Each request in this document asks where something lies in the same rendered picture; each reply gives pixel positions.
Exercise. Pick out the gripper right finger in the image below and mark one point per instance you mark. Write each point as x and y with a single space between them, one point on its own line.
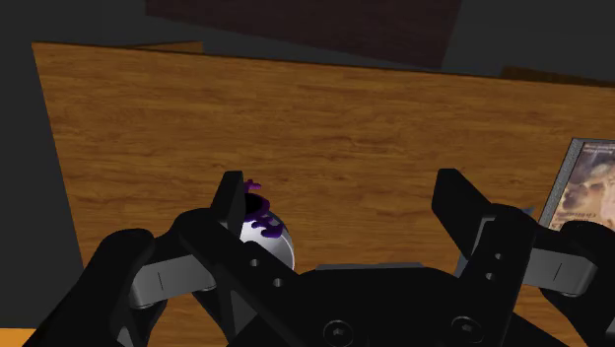
504 250

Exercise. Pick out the book with beige cover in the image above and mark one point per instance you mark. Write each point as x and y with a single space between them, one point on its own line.
581 182

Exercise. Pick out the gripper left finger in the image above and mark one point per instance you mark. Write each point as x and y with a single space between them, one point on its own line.
202 259

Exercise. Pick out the white mug with purple print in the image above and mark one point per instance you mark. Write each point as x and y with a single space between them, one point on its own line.
269 235

